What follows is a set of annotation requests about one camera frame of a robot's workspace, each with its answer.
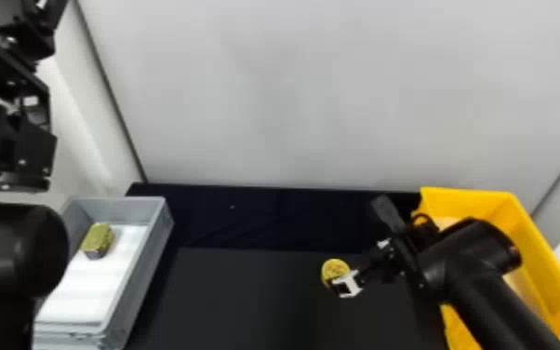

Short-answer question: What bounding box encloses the black cable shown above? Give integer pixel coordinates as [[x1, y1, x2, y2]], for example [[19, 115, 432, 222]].
[[410, 210, 441, 236]]

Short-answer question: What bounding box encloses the black metal machine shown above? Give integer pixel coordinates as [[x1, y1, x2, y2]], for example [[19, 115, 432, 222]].
[[0, 0, 70, 193]]

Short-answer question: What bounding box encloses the yellow rectangular box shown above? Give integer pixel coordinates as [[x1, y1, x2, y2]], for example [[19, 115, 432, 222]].
[[410, 186, 560, 350]]

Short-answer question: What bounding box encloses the grey crate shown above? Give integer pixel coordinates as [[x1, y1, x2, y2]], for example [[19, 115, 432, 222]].
[[32, 195, 175, 350]]

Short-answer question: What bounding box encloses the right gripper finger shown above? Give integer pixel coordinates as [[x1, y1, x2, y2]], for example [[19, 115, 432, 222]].
[[333, 268, 360, 285], [337, 282, 364, 300]]

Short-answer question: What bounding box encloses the white foam liner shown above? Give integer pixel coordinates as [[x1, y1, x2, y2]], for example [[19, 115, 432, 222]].
[[34, 222, 153, 330]]

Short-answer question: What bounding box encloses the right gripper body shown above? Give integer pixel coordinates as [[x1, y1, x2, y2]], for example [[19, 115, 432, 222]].
[[357, 236, 422, 290]]

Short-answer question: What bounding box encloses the round yellow can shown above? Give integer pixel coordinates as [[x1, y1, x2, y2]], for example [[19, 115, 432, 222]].
[[320, 258, 351, 289]]

